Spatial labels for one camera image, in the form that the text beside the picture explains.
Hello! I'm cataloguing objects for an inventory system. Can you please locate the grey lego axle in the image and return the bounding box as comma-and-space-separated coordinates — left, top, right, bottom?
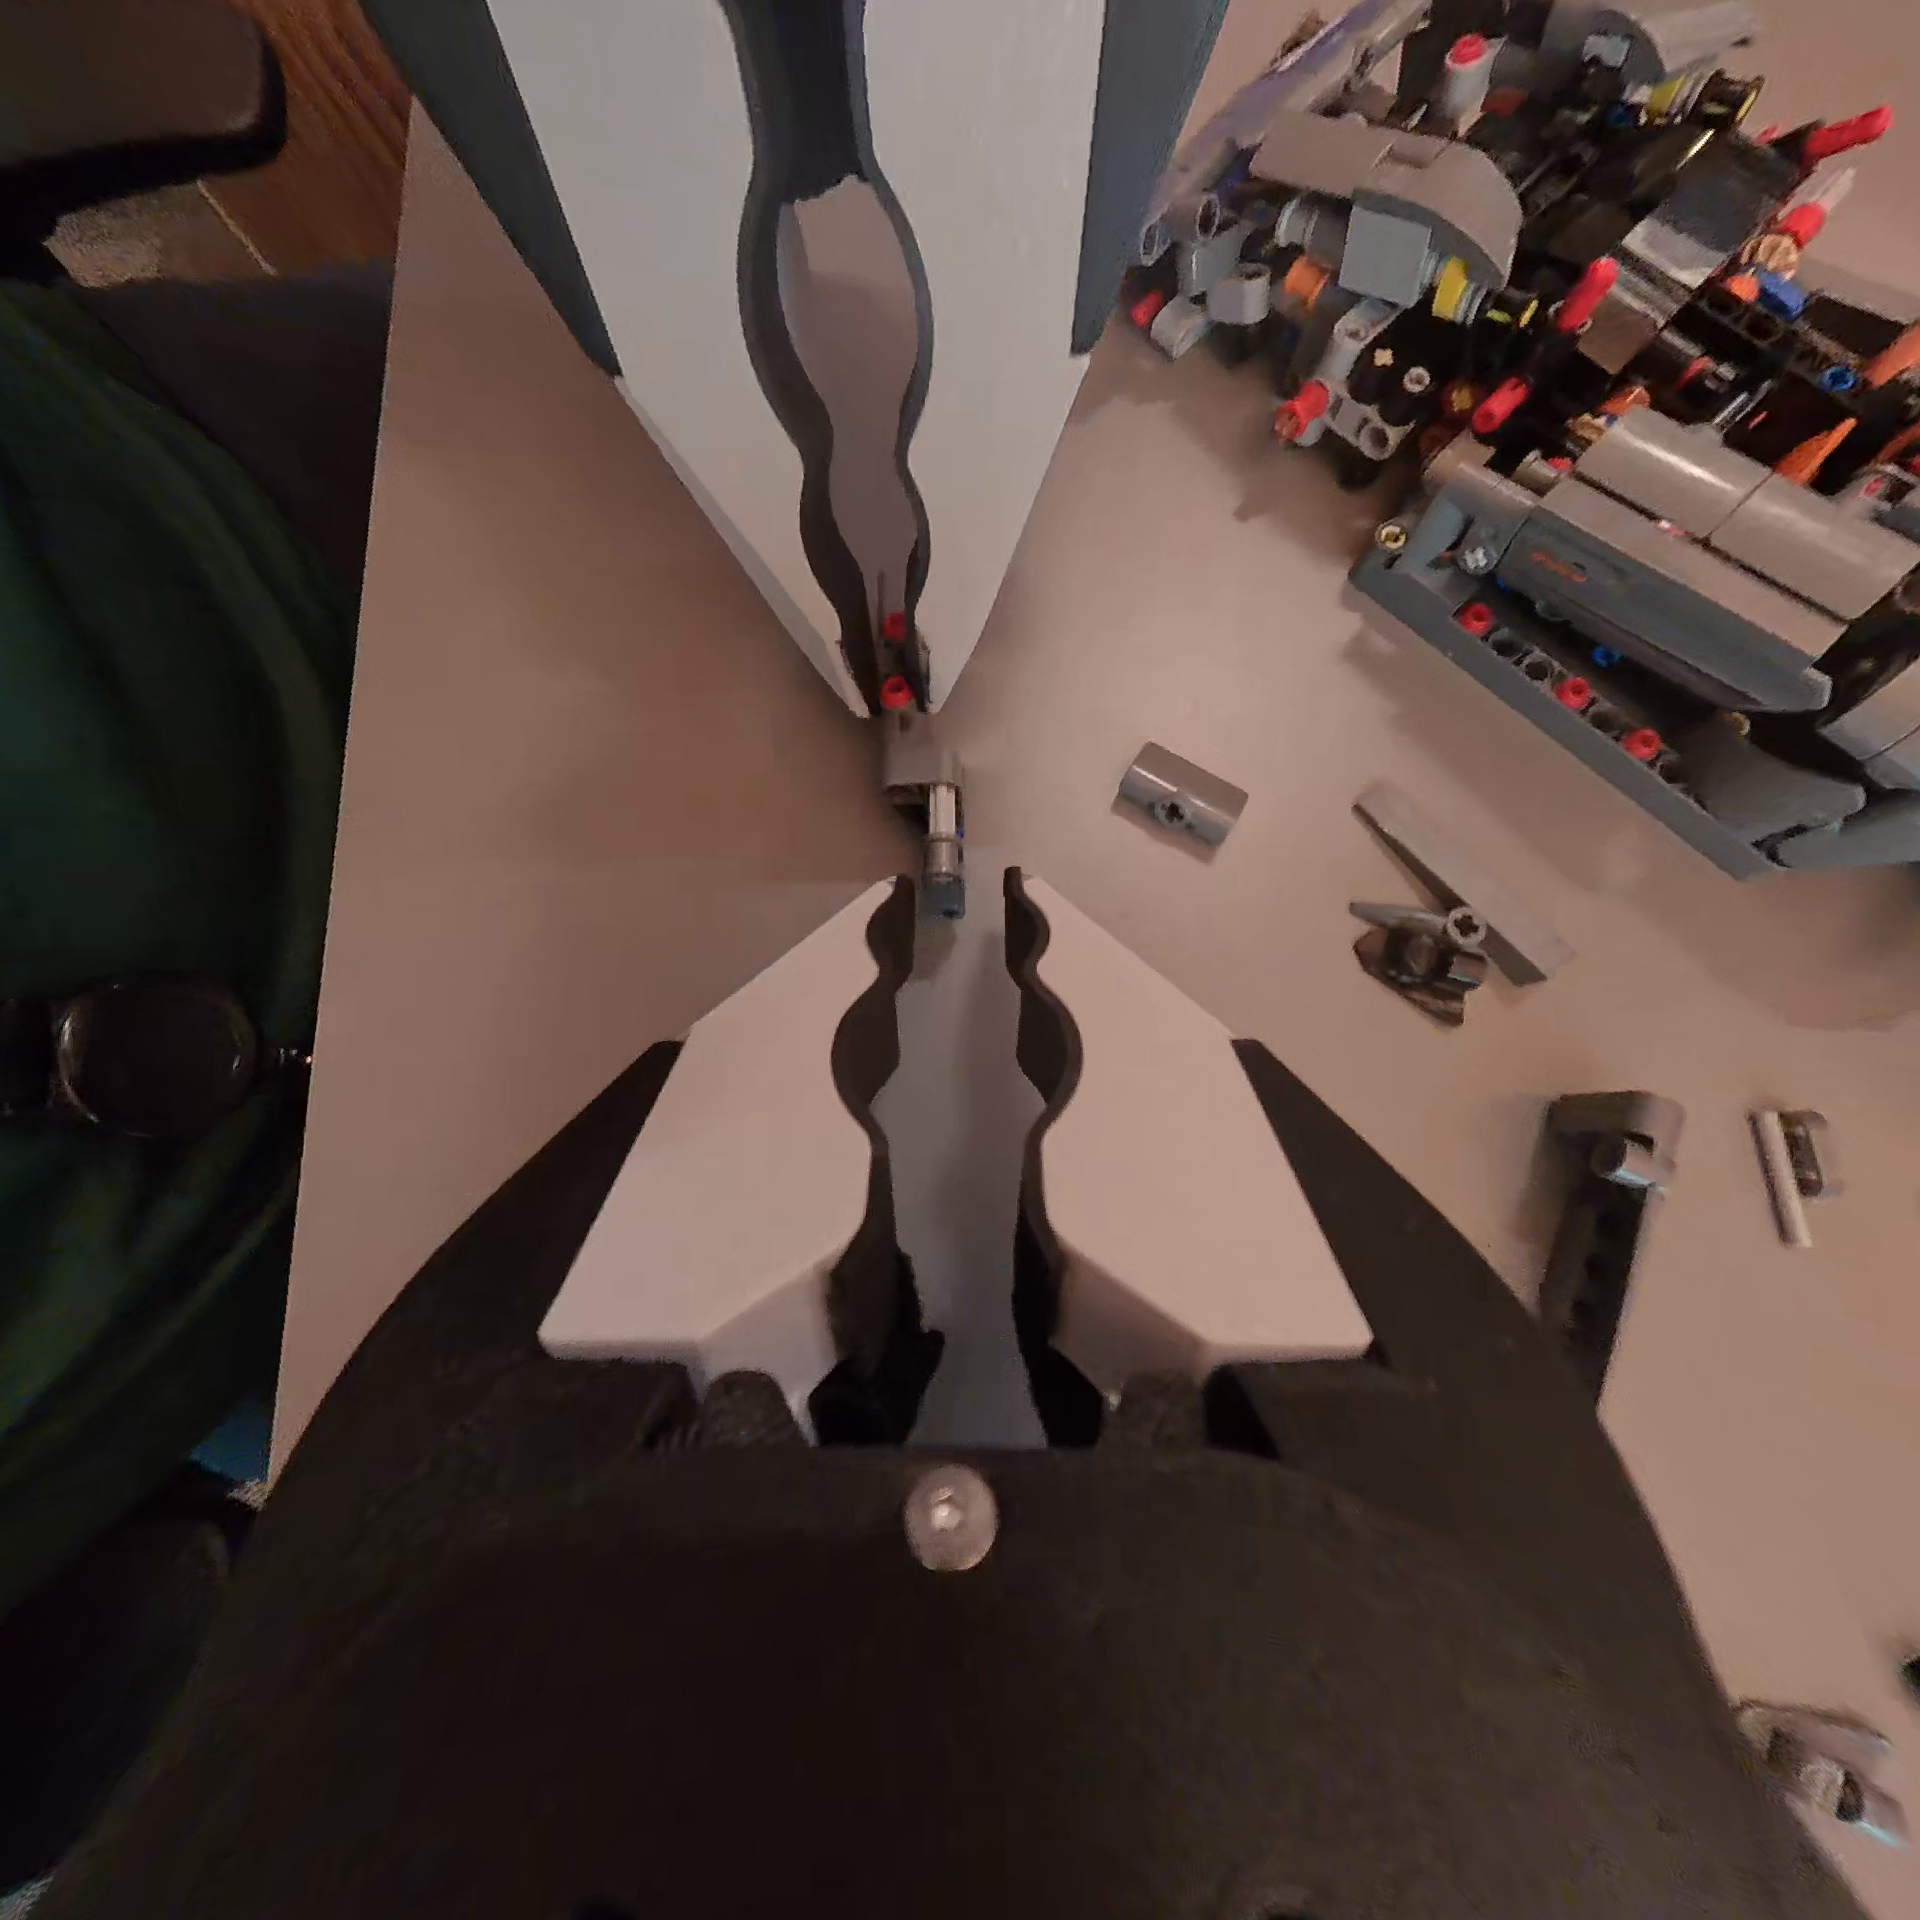
917, 785, 972, 921

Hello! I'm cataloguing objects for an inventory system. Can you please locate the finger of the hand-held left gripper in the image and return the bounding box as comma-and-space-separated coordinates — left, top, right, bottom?
486, 0, 889, 720
862, 0, 1105, 714

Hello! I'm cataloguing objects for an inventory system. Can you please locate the lego car model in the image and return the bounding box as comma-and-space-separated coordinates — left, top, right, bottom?
1125, 0, 1920, 882

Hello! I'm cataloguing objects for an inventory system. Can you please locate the white lego bar piece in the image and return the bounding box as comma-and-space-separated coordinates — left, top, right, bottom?
1745, 1105, 1844, 1249

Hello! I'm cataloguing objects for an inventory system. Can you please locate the long dark grey lego beam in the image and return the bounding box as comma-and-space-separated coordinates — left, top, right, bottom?
1536, 1089, 1686, 1392

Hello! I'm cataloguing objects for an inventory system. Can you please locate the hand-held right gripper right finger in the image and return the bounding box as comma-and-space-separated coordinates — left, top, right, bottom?
1000, 865, 1376, 1450

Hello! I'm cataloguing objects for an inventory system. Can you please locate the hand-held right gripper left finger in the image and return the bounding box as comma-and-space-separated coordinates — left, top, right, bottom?
536, 873, 945, 1450

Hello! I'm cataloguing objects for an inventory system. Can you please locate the grey lego wing piece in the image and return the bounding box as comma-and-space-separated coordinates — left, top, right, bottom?
1731, 1699, 1911, 1850

